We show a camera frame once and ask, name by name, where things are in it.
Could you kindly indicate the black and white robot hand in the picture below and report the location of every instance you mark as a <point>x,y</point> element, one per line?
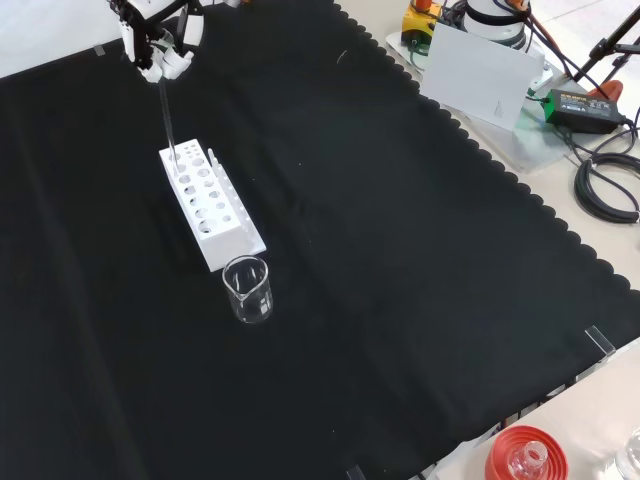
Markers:
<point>170,60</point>

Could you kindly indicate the clear glass rod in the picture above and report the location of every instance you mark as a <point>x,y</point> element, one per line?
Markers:
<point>168,125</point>

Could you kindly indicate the white test tube rack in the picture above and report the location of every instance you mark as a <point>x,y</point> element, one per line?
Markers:
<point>220,247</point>

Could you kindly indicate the small clear cloth clip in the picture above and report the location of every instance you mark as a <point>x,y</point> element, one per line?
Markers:
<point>100,50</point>
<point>600,341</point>
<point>355,472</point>

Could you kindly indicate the thin pale thread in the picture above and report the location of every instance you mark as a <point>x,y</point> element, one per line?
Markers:
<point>341,55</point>

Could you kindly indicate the yellow stop button box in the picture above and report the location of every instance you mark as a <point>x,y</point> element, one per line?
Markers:
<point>417,27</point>

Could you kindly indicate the clear glass beaker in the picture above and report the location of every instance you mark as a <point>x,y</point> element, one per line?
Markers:
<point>250,305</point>

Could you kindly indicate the black bench cloth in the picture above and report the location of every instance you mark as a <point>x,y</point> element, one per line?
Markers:
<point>350,250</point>

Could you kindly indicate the pale white board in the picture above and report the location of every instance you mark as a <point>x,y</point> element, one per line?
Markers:
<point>475,75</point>

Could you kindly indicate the black power adapter brick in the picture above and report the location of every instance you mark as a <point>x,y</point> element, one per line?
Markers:
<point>582,110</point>

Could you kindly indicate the black tripod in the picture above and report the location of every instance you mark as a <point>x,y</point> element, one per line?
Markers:
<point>597,52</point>

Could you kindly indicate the orange clamp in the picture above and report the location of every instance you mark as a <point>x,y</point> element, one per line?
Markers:
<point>611,90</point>

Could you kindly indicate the clear glass flask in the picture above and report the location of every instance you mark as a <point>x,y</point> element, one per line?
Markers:
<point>525,465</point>

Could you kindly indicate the clear glass vessel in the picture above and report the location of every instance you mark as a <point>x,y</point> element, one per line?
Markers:
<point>631,455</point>

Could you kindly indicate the pale translucent base plate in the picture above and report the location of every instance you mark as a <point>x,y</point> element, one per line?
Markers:
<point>530,145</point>

